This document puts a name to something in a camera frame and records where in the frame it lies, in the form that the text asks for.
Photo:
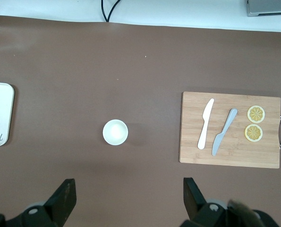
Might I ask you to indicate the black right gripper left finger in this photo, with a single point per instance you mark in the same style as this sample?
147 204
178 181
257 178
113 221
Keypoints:
60 203

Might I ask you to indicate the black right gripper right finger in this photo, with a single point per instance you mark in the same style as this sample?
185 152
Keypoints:
194 201

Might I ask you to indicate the white plastic cup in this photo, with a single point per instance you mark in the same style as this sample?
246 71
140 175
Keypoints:
115 132

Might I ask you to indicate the cream tray with bear print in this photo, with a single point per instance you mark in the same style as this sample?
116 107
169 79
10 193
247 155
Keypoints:
1 106

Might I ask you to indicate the white plastic knife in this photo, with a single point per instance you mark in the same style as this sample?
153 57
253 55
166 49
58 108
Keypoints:
205 127

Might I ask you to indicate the grey plastic knife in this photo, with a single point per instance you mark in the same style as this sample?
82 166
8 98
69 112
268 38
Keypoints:
225 128

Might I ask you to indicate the yellow lemon slice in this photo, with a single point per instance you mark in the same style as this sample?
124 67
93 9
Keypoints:
253 133
256 114

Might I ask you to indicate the brown table mat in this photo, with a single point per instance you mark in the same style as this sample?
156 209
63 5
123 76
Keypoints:
140 71

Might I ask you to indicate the grey flat metal device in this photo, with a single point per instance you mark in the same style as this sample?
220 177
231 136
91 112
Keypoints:
267 8

